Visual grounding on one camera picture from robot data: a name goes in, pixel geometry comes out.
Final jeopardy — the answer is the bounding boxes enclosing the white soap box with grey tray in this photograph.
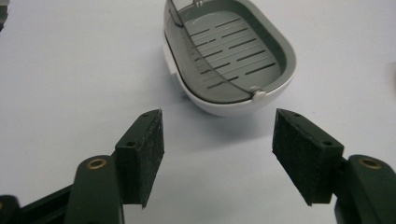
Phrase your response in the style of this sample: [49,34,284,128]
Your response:
[162,0,297,118]

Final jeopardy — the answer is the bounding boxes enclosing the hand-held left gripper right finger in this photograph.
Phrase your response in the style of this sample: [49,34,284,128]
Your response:
[272,107,396,224]

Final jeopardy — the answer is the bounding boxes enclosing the dark object at table edge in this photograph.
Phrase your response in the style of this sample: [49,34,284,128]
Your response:
[0,0,10,33]

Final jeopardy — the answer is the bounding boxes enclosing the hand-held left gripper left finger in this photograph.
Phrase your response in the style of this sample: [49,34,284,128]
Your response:
[64,108,165,224]

